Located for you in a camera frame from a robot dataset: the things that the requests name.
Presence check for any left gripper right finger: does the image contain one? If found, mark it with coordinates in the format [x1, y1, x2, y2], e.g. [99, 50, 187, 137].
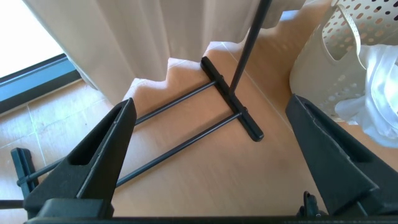
[285, 94, 398, 217]

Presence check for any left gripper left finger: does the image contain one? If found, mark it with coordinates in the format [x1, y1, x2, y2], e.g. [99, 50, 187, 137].
[23, 97, 138, 218]

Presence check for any white garment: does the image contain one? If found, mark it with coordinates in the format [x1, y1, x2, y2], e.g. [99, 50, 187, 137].
[334, 44, 398, 149]

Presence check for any white laundry basket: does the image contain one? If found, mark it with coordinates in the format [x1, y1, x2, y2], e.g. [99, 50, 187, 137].
[289, 0, 398, 122]

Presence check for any black clothes rack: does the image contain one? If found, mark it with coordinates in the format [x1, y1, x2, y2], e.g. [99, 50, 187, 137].
[0, 0, 274, 210]

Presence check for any window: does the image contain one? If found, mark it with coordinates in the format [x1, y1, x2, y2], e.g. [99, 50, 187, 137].
[0, 0, 81, 114]

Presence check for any beige curtain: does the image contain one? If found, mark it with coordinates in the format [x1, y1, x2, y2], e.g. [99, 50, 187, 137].
[23, 0, 307, 105]

